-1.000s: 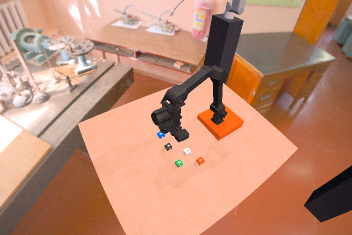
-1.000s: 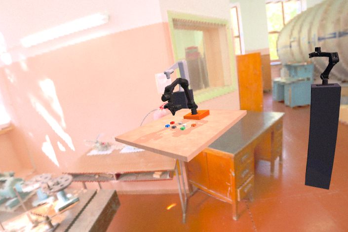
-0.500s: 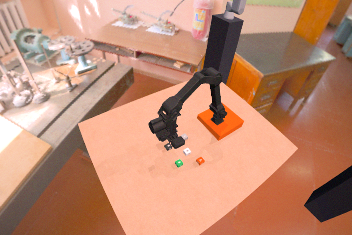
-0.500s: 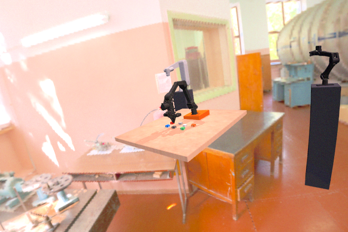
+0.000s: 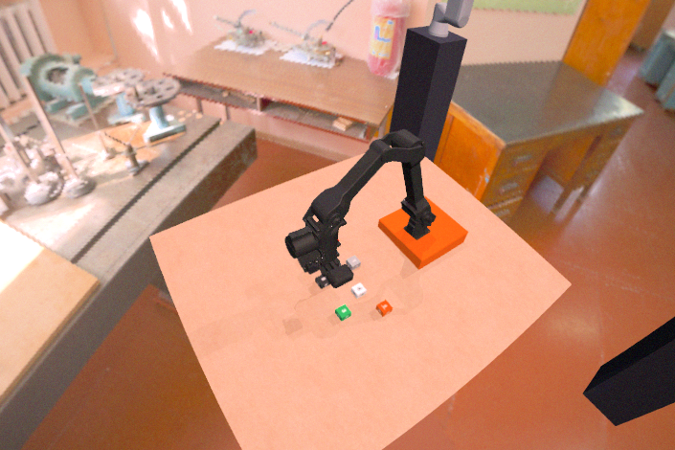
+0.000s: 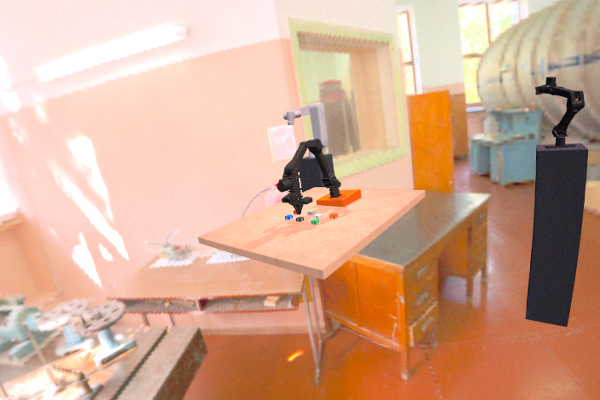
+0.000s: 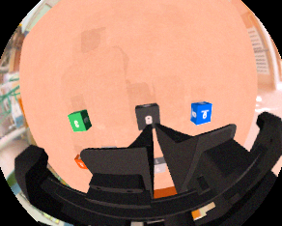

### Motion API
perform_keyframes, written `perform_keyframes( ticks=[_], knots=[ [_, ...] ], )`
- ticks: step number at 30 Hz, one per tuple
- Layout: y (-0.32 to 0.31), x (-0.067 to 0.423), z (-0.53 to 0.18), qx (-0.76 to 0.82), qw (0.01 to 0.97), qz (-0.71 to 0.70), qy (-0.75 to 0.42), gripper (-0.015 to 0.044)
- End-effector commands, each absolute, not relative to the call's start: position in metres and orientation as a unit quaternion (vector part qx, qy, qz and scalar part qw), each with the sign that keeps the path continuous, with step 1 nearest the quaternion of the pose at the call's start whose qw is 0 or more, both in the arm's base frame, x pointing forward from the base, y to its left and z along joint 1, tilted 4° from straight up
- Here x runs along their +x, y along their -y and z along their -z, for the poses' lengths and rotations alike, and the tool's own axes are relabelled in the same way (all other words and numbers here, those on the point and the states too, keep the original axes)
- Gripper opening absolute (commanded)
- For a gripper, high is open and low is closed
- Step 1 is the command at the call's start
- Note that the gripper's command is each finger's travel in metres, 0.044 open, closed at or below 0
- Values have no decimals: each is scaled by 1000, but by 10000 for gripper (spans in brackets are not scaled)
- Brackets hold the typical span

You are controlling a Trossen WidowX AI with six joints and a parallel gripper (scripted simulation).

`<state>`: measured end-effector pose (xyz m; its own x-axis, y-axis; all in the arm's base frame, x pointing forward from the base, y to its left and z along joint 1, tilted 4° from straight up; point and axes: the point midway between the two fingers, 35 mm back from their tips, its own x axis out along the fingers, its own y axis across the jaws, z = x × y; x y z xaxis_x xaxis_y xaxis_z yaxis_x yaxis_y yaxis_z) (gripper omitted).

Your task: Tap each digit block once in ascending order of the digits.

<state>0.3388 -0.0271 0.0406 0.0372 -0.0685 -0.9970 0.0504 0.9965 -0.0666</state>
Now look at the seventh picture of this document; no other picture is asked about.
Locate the green block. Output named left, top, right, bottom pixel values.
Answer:
left=68, top=109, right=92, bottom=132

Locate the blue block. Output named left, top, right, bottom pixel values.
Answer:
left=190, top=101, right=212, bottom=125

